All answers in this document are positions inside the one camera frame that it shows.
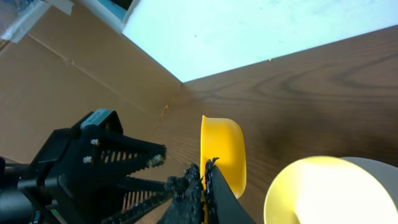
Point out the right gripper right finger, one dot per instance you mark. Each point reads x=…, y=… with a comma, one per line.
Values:
x=222, y=207

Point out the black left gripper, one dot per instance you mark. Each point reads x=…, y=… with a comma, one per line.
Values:
x=75, y=162

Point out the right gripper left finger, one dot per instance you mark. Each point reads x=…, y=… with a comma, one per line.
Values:
x=186, y=206

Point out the yellow measuring scoop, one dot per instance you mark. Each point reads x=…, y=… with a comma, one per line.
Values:
x=223, y=138

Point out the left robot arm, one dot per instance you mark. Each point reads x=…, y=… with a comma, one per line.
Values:
x=16, y=208

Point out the pale yellow plastic bowl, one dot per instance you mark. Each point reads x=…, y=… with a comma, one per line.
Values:
x=324, y=189

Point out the white digital kitchen scale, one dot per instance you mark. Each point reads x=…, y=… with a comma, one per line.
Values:
x=386, y=174

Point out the cardboard panel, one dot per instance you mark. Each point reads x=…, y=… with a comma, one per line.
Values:
x=68, y=65

